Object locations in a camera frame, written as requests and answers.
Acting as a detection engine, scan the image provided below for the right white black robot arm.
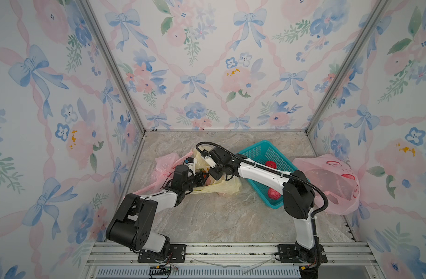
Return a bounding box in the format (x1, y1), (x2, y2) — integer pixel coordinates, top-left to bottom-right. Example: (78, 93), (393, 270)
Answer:
(197, 146), (320, 264)

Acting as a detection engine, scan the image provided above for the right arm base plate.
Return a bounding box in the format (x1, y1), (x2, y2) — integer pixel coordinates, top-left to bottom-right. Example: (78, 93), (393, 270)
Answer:
(277, 244), (328, 264)

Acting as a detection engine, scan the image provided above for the aluminium corner post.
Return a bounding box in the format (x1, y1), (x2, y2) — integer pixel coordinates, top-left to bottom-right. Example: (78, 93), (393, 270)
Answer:
(76, 0), (145, 137)
(305, 0), (390, 137)

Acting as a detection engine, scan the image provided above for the black corrugated right cable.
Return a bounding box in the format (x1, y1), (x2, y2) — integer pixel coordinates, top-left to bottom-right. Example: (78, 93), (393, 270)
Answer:
(195, 141), (329, 219)

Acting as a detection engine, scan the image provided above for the red apple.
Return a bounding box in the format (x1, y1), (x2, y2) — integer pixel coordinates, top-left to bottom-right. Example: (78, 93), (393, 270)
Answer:
(265, 160), (277, 169)

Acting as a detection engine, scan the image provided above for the pink crinkled toy ball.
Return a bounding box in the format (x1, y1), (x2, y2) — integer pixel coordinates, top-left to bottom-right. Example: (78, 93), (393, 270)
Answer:
(267, 188), (282, 200)

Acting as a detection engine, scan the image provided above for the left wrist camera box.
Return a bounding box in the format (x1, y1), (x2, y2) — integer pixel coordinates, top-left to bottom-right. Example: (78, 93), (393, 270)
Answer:
(184, 157), (197, 177)

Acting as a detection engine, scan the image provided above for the middle pink plastic bag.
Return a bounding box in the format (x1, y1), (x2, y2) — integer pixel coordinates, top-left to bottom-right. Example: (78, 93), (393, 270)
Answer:
(133, 151), (193, 195)

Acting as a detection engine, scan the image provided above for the pink printed plastic bag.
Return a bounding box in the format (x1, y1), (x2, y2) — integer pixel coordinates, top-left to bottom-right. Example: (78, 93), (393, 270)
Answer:
(293, 154), (360, 215)

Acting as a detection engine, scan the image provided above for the left aluminium corner post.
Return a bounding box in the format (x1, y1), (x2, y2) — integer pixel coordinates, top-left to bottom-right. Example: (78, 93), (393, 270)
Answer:
(76, 0), (145, 137)

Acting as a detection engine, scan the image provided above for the yellow knotted plastic bag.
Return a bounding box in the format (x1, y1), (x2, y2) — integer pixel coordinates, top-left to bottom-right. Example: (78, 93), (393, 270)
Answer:
(192, 149), (242, 196)

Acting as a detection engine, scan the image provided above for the right aluminium corner post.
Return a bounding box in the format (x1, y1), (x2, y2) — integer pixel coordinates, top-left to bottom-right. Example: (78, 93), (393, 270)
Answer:
(305, 0), (390, 137)

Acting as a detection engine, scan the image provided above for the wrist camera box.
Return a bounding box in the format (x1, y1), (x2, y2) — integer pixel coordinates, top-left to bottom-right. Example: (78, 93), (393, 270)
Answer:
(184, 157), (197, 177)
(200, 149), (216, 167)

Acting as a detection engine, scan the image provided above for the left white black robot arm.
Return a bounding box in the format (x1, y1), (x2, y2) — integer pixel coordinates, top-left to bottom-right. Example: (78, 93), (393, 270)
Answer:
(106, 165), (210, 258)

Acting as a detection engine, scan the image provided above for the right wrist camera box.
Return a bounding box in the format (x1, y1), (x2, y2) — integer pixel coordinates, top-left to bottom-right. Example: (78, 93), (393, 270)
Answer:
(200, 149), (216, 167)

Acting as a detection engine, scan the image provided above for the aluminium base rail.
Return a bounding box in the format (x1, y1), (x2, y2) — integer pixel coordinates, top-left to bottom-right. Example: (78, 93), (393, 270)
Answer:
(80, 242), (386, 279)

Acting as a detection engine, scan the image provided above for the teal plastic mesh basket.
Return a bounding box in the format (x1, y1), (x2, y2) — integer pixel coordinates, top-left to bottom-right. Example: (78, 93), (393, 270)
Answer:
(238, 140), (297, 209)

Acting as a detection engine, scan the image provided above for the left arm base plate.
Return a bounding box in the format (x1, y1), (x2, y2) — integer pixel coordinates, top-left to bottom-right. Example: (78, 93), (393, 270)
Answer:
(137, 244), (187, 264)

